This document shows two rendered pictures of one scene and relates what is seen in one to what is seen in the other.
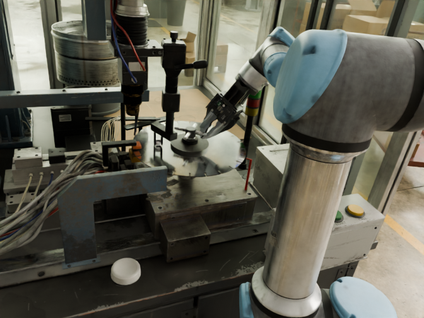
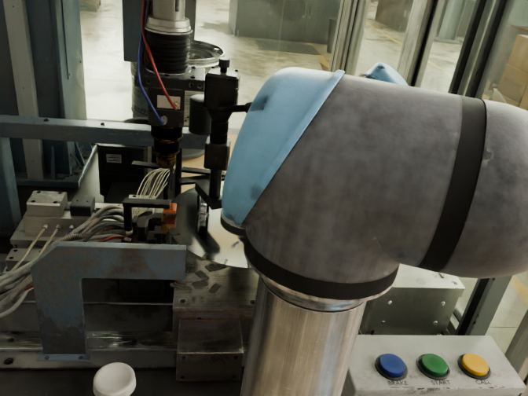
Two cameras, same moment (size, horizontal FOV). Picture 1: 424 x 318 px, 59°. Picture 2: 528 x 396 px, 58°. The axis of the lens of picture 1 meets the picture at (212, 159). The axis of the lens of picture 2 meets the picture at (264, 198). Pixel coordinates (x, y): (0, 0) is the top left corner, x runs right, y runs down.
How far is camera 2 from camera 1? 24 cm
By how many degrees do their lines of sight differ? 13
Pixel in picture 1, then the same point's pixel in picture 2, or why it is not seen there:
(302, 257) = not seen: outside the picture
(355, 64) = (333, 138)
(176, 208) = (204, 306)
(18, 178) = (31, 228)
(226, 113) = not seen: hidden behind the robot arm
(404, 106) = (430, 230)
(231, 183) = not seen: hidden behind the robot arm
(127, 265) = (118, 374)
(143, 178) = (150, 258)
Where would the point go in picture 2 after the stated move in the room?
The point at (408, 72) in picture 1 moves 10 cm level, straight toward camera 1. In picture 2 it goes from (439, 166) to (328, 221)
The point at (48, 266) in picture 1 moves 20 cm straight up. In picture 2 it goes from (22, 353) to (6, 264)
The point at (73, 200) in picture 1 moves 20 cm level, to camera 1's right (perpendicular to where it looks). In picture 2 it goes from (52, 273) to (161, 311)
